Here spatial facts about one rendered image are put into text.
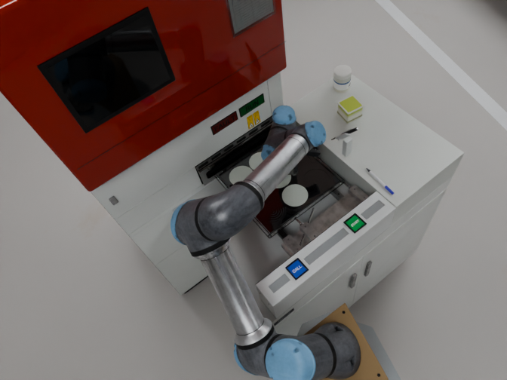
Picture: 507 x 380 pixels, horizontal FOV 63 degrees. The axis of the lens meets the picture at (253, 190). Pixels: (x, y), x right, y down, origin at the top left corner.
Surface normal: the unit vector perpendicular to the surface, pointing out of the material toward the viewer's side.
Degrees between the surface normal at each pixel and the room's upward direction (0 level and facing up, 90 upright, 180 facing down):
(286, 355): 40
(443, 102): 0
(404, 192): 0
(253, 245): 0
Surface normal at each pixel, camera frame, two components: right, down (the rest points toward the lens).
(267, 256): -0.13, -0.53
